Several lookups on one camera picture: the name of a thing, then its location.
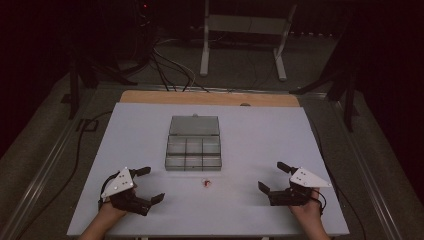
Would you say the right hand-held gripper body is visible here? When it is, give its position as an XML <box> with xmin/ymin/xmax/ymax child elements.
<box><xmin>267</xmin><ymin>166</ymin><xmax>333</xmax><ymax>207</ymax></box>

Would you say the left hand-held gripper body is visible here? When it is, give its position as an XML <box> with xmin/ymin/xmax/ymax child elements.
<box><xmin>98</xmin><ymin>166</ymin><xmax>153</xmax><ymax>217</ymax></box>

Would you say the person's left hand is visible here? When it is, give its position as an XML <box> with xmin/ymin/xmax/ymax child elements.
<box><xmin>99</xmin><ymin>188</ymin><xmax>138</xmax><ymax>222</ymax></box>

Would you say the person's right hand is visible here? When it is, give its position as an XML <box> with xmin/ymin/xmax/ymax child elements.
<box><xmin>288</xmin><ymin>187</ymin><xmax>324</xmax><ymax>224</ymax></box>

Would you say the white table cover board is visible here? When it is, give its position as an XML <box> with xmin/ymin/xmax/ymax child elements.
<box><xmin>66</xmin><ymin>101</ymin><xmax>350</xmax><ymax>238</ymax></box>

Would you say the clear plastic compartment box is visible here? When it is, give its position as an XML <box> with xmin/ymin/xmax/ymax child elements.
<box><xmin>164</xmin><ymin>114</ymin><xmax>223</xmax><ymax>172</ymax></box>

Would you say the black tripod stand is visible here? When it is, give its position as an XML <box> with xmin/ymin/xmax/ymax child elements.
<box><xmin>60</xmin><ymin>49</ymin><xmax>138</xmax><ymax>120</ymax></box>
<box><xmin>289</xmin><ymin>19</ymin><xmax>363</xmax><ymax>133</ymax></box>

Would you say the white metal stand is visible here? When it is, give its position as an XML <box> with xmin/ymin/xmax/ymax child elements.
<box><xmin>199</xmin><ymin>0</ymin><xmax>298</xmax><ymax>82</ymax></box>

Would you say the dark device with red light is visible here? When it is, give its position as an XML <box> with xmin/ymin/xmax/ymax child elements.
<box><xmin>133</xmin><ymin>0</ymin><xmax>158</xmax><ymax>38</ymax></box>

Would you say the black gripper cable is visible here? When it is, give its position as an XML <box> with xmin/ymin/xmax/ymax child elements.
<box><xmin>309</xmin><ymin>189</ymin><xmax>328</xmax><ymax>217</ymax></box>
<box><xmin>97</xmin><ymin>171</ymin><xmax>120</xmax><ymax>211</ymax></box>

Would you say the black floor cable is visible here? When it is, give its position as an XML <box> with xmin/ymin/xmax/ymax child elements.
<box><xmin>14</xmin><ymin>110</ymin><xmax>114</xmax><ymax>240</ymax></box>

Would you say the metal floor rail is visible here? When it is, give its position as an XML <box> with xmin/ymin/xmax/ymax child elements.
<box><xmin>328</xmin><ymin>96</ymin><xmax>406</xmax><ymax>240</ymax></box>
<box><xmin>0</xmin><ymin>87</ymin><xmax>98</xmax><ymax>240</ymax></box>

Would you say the bundle of floor cables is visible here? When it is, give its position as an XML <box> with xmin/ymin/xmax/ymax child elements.
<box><xmin>133</xmin><ymin>36</ymin><xmax>211</xmax><ymax>94</ymax></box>

